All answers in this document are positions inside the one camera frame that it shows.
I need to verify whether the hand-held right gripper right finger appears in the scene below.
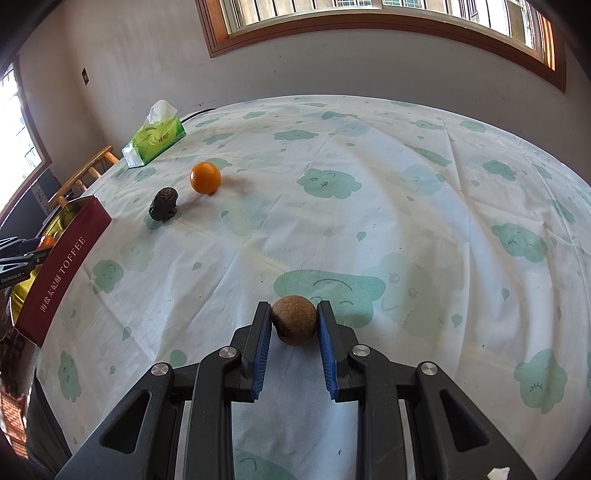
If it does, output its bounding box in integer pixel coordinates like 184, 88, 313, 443
316, 300, 539, 480

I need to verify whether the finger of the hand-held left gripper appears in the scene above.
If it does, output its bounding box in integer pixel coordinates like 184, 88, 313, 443
0, 250, 55, 278
0, 236, 29, 257

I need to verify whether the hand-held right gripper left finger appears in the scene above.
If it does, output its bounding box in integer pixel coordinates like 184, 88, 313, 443
55, 301, 273, 480

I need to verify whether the red and gold tin box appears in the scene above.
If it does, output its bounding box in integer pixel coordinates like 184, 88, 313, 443
9, 194, 113, 348

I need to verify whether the small brown longan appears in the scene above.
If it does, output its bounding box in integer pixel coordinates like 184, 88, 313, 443
270, 295, 319, 347

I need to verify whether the side window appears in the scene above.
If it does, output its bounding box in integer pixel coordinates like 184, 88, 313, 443
0, 60, 54, 217

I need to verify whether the wooden chair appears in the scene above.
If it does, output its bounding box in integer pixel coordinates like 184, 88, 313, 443
47, 144, 121, 208

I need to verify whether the cloud print tablecloth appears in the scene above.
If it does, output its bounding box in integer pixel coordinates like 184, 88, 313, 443
34, 95, 591, 480

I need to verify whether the dark wrinkled fruit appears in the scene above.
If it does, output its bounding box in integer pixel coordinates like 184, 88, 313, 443
148, 186, 180, 222

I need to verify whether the green tissue pack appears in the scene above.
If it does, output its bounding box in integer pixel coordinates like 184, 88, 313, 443
121, 99, 187, 169

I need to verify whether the small bright orange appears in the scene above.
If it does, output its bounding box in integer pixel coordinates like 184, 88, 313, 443
189, 161, 222, 195

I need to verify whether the wooden framed window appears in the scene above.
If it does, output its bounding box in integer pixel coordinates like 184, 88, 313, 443
196, 0, 568, 93

